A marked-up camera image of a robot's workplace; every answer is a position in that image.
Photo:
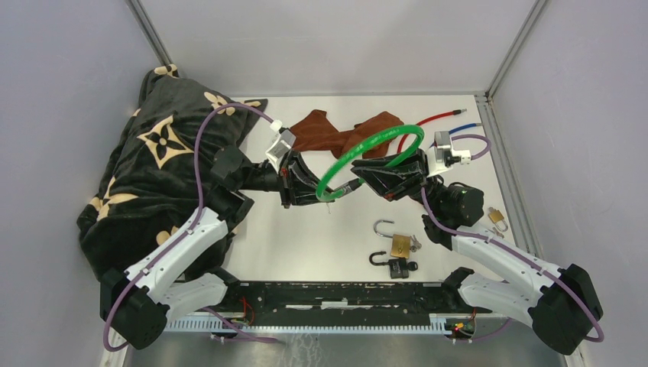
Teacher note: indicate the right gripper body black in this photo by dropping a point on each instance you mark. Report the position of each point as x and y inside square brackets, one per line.
[427, 172]

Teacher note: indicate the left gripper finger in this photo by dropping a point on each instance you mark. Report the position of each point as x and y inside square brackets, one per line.
[300, 174]
[303, 196]

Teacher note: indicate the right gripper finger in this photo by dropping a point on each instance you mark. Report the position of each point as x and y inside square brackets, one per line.
[393, 187]
[412, 165]

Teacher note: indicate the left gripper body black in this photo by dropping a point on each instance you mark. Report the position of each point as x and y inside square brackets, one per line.
[286, 177]

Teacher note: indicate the green cable lock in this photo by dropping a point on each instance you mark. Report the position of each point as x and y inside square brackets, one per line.
[362, 147]

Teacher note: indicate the red cable lock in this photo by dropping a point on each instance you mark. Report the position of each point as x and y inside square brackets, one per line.
[428, 120]

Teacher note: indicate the blue cable lock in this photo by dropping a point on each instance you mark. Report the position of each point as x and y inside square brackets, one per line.
[458, 129]

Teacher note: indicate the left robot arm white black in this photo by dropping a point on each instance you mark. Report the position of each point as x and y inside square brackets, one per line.
[138, 302]

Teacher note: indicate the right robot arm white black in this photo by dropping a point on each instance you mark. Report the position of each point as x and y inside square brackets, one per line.
[559, 304]

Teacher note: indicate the brown cloth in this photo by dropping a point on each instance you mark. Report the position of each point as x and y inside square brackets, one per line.
[316, 133]

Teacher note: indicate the open brass padlock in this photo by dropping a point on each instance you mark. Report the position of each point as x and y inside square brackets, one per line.
[400, 244]

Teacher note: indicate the silver padlock keys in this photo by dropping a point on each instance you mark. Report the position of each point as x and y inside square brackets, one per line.
[415, 245]

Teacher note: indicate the black padlock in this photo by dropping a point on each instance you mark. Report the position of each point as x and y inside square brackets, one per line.
[397, 267]

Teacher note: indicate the small brass padlock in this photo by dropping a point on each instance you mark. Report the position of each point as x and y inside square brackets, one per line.
[498, 219]

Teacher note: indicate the black floral blanket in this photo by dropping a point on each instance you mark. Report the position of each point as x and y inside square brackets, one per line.
[153, 176]

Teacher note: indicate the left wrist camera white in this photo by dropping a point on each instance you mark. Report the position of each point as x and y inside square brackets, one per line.
[282, 143]

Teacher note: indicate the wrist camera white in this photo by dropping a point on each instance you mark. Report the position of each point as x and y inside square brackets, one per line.
[282, 143]
[442, 156]

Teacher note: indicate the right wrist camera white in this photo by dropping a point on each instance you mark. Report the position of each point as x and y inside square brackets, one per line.
[442, 156]

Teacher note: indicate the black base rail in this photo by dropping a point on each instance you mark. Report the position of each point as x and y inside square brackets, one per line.
[292, 303]

